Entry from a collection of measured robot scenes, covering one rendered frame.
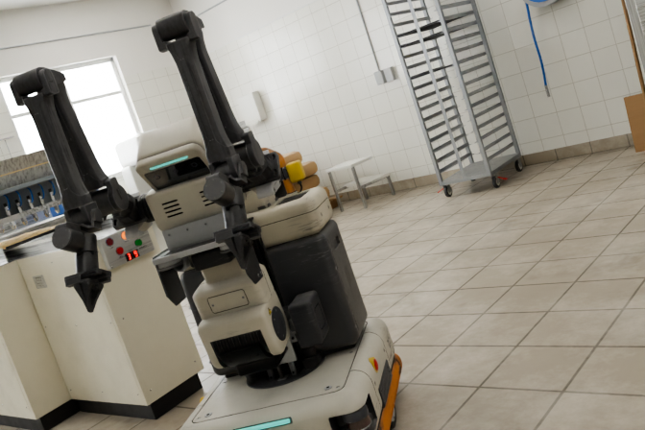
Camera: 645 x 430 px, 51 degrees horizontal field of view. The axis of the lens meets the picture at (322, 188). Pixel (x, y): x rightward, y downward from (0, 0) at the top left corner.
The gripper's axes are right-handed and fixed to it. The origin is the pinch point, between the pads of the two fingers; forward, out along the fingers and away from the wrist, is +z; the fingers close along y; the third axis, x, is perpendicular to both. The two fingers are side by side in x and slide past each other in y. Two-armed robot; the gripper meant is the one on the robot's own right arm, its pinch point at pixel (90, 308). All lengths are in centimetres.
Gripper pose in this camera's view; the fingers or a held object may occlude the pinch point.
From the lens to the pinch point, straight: 186.4
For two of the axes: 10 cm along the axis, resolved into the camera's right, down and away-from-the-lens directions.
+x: 3.2, 2.7, 9.1
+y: 9.3, -2.8, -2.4
